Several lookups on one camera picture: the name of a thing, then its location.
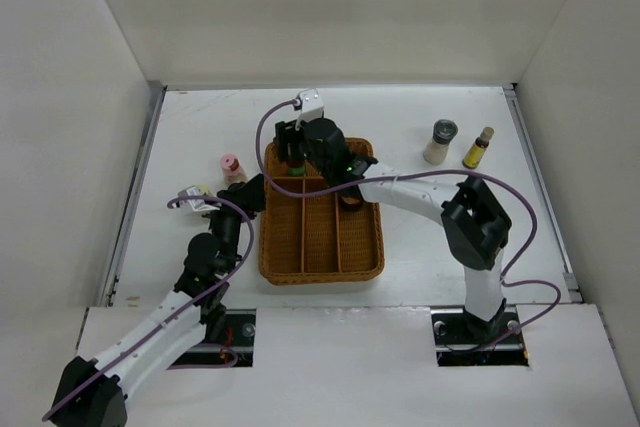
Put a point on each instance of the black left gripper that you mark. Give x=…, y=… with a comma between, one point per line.
x=248, y=195

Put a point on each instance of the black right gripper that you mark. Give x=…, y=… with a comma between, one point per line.
x=286, y=134

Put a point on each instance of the yellow cap green label bottle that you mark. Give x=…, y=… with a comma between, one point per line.
x=296, y=167

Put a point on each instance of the yellow lid spice shaker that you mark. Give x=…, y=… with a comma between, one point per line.
x=204, y=190

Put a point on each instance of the red lid chili sauce jar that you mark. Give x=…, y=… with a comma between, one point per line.
x=351, y=202

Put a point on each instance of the black top salt grinder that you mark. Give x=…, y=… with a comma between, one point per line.
x=443, y=133

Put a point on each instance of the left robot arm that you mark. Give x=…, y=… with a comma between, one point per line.
x=97, y=391

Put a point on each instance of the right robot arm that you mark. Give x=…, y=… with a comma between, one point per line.
x=475, y=225

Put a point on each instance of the pink lid spice shaker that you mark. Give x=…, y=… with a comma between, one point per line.
x=232, y=169

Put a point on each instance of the brown wicker divided basket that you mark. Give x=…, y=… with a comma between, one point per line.
x=320, y=239

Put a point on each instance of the small yellow label dark bottle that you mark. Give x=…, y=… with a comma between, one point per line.
x=477, y=150

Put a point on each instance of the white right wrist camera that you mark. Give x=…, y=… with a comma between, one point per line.
x=309, y=106

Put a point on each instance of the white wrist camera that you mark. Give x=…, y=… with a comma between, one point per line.
x=309, y=106
x=194, y=201

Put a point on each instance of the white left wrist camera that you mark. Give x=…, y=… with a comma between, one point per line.
x=194, y=201

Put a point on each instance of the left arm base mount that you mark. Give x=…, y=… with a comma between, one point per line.
x=229, y=344

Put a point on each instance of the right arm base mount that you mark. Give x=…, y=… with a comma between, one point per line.
x=456, y=345

